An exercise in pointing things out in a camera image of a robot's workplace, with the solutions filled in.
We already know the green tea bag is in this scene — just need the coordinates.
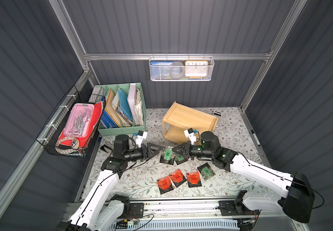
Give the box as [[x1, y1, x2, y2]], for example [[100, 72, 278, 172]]
[[159, 146, 176, 165], [197, 163, 215, 181], [175, 154, 188, 165]]

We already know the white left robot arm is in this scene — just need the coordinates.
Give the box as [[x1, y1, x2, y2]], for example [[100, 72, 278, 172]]
[[55, 134, 163, 231]]

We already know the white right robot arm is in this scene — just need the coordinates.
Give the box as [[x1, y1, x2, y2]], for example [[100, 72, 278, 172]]
[[172, 131, 315, 223]]

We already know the red tea bag middle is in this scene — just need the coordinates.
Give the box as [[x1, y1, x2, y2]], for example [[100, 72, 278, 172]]
[[169, 169, 187, 188]]

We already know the red tea bag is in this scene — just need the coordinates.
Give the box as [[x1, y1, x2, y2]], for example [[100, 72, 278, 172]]
[[169, 169, 187, 188], [156, 176, 174, 194], [186, 171, 202, 188]]

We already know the red tea bag right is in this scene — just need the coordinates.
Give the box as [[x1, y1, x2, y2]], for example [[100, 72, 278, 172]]
[[186, 171, 202, 188]]

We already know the light wooden two-tier shelf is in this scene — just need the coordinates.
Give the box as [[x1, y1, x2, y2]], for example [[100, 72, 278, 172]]
[[162, 102, 218, 144]]

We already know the red tea bag left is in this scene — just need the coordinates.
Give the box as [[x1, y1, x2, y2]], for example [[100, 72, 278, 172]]
[[156, 176, 174, 194]]

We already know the green file organizer box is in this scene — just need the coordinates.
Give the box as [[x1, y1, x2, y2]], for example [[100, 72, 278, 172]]
[[89, 82, 146, 136]]

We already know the white scientific calculator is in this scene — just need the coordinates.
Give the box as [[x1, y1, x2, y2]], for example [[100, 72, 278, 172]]
[[212, 110, 223, 128]]

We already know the red folder in basket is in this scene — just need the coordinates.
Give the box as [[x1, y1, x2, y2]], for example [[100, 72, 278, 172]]
[[58, 101, 103, 150]]

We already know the black marker pen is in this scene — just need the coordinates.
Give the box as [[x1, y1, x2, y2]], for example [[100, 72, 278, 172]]
[[251, 130, 261, 146]]

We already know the clear tape dispenser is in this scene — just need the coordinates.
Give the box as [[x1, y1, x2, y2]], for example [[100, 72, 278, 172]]
[[55, 136, 80, 149]]

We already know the pink plastic tool case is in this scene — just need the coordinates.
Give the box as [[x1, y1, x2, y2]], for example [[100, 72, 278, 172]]
[[63, 103, 95, 138]]

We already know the grey tape roll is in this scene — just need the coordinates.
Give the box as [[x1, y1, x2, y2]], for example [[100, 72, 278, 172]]
[[169, 61, 185, 79]]

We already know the yellow white alarm clock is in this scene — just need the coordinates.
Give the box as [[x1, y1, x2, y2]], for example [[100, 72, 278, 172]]
[[184, 60, 209, 78]]

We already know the white mesh hanging basket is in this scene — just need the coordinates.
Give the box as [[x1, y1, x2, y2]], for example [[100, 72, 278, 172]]
[[149, 54, 215, 81]]

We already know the blue box in basket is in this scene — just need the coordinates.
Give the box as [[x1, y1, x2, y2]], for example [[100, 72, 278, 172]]
[[149, 61, 173, 81]]

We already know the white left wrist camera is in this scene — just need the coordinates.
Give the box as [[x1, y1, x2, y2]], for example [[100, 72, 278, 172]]
[[135, 131, 148, 147]]

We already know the black wire wall basket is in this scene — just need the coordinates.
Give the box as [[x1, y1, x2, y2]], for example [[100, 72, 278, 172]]
[[37, 90, 105, 158]]

